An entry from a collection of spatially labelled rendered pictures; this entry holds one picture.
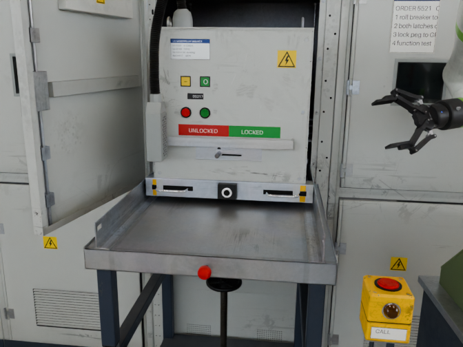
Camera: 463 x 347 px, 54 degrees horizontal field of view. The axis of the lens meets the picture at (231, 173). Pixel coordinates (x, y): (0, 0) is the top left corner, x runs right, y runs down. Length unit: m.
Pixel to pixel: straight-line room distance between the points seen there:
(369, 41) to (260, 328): 1.20
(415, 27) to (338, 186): 0.61
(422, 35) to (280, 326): 1.24
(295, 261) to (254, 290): 0.83
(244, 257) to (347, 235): 0.76
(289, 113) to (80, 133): 0.64
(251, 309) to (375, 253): 0.55
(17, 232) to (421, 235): 1.61
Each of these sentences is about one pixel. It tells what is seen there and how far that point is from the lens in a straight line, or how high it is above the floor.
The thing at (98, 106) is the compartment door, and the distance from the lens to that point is 1.53.
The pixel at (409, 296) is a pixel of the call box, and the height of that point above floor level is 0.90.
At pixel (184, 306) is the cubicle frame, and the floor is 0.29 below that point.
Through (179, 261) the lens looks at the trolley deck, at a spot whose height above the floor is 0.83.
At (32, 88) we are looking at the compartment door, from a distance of 1.25.
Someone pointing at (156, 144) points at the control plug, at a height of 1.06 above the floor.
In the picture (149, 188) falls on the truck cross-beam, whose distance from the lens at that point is 1.51.
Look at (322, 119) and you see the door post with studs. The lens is 1.70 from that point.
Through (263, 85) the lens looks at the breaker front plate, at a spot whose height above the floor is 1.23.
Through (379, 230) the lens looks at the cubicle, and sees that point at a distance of 1.82.
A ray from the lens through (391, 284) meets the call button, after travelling 0.92.
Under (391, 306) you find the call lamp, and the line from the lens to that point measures 0.90.
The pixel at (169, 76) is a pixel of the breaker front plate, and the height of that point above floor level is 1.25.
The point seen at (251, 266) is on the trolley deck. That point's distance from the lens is 1.11.
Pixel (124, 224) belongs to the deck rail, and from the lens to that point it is 1.33.
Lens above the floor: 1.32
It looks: 15 degrees down
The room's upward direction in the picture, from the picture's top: 1 degrees clockwise
